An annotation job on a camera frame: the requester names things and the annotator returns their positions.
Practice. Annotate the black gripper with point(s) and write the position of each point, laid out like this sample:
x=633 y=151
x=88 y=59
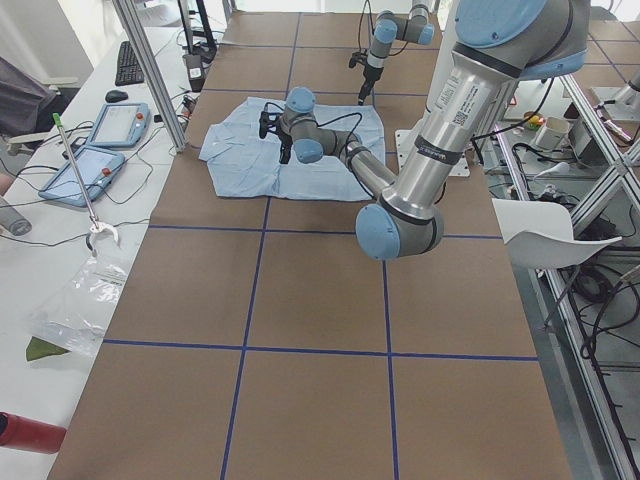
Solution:
x=285 y=144
x=368 y=76

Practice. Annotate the light blue striped shirt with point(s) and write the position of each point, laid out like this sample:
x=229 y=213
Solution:
x=243 y=165

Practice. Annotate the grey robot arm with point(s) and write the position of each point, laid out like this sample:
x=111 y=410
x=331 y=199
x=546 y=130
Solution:
x=493 y=42
x=388 y=28

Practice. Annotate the blue teach pendant far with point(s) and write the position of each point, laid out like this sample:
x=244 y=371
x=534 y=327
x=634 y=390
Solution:
x=119 y=125

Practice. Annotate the blue teach pendant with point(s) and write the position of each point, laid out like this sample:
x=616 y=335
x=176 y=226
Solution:
x=119 y=125
x=98 y=168

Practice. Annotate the black keyboard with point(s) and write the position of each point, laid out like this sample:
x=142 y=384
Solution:
x=128 y=69

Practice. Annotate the black computer mouse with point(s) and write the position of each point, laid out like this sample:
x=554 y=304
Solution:
x=114 y=96

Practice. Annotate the blue teach pendant near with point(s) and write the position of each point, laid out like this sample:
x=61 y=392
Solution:
x=98 y=168

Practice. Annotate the metal reacher grabber stick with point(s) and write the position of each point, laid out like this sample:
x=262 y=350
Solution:
x=97 y=226

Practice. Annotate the white curved chair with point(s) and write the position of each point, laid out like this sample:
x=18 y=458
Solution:
x=539 y=235

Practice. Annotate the clear plastic bag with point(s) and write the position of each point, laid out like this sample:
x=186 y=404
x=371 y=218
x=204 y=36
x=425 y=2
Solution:
x=77 y=316

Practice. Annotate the seated person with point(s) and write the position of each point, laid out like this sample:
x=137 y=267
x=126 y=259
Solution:
x=27 y=105

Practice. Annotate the grey water bottle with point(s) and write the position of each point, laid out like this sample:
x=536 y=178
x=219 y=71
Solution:
x=12 y=220

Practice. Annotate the green cloth piece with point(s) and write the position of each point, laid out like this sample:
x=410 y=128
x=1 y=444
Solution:
x=38 y=349

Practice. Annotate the red bottle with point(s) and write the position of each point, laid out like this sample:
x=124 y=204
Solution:
x=21 y=433

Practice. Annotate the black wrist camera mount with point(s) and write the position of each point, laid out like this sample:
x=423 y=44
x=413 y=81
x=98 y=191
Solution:
x=358 y=58
x=268 y=123

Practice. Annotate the aluminium frame post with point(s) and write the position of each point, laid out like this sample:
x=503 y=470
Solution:
x=127 y=14

